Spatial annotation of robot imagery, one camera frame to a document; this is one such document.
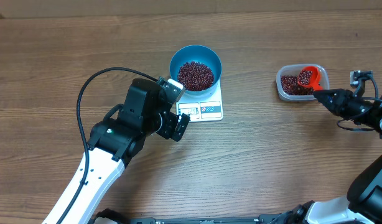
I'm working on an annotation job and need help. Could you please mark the red adzuki beans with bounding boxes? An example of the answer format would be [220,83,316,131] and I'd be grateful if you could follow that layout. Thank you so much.
[281,70,314,95]

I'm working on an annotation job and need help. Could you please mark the orange measuring scoop blue handle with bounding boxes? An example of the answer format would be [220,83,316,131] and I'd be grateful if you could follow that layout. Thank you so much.
[297,66,323,91]

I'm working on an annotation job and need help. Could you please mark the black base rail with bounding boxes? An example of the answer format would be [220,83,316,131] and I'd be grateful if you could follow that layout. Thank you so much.
[87,208,303,224]

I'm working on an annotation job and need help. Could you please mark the white digital kitchen scale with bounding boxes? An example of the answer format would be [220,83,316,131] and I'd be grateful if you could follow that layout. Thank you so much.
[176,80,223,123]

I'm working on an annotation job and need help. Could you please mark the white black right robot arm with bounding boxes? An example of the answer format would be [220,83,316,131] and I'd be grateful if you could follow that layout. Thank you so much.
[284,89,382,223]

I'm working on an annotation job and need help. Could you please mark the clear plastic food container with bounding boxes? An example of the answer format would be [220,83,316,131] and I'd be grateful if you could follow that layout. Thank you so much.
[276,63,330,101]

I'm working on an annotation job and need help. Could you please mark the blue plastic bowl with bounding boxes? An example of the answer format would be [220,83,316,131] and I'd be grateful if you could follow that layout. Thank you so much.
[169,45,222,89]

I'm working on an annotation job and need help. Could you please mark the red beans in bowl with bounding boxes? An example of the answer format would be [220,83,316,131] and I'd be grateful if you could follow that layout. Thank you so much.
[177,61,215,91]

